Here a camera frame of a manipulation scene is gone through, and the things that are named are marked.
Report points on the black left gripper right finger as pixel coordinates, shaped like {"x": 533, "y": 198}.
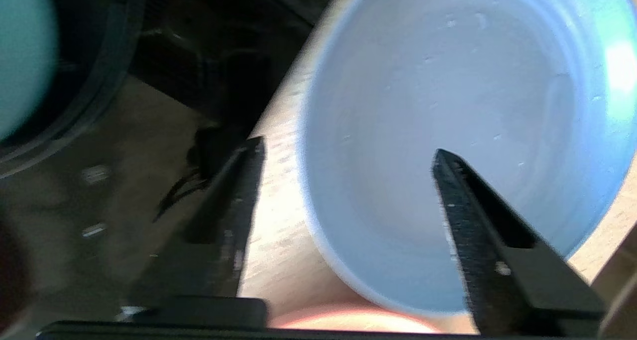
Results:
{"x": 512, "y": 275}

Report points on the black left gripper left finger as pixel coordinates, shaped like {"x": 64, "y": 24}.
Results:
{"x": 219, "y": 260}

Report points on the pink plate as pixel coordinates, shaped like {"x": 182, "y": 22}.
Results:
{"x": 348, "y": 320}

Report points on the blue plate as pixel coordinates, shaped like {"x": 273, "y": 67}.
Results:
{"x": 448, "y": 106}

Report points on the teal bowl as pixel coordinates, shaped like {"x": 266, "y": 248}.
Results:
{"x": 22, "y": 56}

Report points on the black glass cooktop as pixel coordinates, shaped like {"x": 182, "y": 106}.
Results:
{"x": 149, "y": 180}

